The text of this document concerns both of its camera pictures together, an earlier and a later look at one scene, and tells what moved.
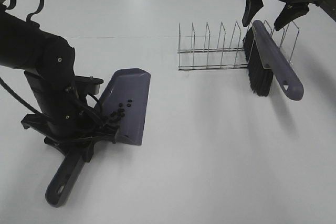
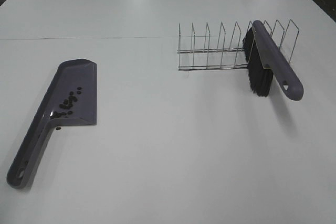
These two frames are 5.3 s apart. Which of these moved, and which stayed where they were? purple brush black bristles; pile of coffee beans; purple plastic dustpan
Moved: purple plastic dustpan; pile of coffee beans
Stayed: purple brush black bristles
